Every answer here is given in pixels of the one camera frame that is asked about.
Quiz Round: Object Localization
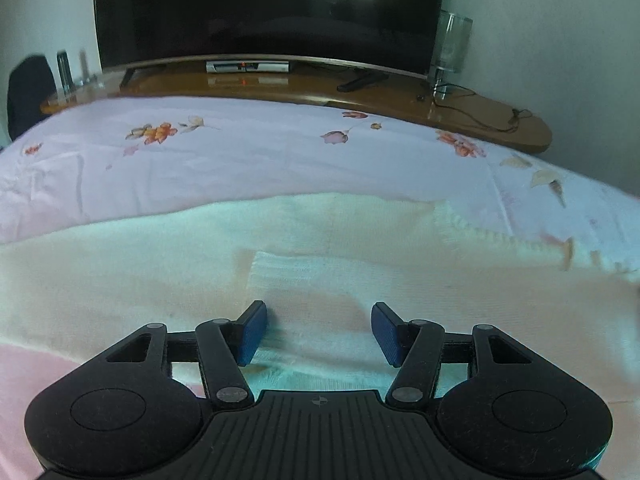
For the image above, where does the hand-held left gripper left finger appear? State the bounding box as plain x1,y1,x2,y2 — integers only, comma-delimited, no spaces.
84,300,269,409

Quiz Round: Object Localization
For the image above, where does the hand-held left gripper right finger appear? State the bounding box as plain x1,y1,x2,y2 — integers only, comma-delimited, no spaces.
371,301,555,409

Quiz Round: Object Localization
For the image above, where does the white knitted sweater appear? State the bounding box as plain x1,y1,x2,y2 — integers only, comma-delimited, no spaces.
0,192,640,413

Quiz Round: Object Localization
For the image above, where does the pink floral bed sheet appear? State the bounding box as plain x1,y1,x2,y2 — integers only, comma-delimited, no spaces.
0,95,640,480

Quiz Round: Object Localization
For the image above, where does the wooden television shelf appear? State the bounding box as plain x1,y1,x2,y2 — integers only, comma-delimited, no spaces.
40,55,554,154

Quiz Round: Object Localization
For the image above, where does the black remote control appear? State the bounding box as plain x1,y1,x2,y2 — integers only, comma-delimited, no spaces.
336,72,390,93

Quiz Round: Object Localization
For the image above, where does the silver set-top box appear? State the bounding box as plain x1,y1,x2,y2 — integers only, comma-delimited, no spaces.
206,60,291,75

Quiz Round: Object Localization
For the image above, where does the clear glass vase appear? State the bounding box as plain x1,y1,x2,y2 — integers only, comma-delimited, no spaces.
426,10,474,99

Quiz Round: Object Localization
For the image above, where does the clear glass bottle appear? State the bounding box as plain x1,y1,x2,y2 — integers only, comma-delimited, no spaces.
78,49,99,84
56,50,74,92

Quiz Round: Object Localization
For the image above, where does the black flat television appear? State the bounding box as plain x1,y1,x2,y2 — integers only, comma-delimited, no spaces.
93,0,447,82

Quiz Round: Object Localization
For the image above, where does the black cable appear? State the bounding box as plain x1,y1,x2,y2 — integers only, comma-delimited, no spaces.
416,84,542,134

